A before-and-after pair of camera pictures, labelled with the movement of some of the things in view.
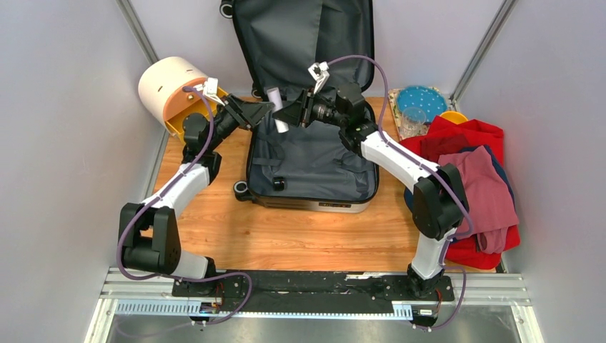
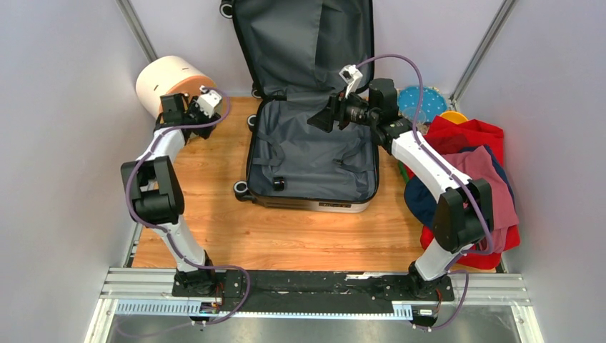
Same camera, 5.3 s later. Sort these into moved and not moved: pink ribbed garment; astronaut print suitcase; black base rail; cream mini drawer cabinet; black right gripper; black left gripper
Moved: black right gripper; black left gripper
Not moved: cream mini drawer cabinet; black base rail; astronaut print suitcase; pink ribbed garment
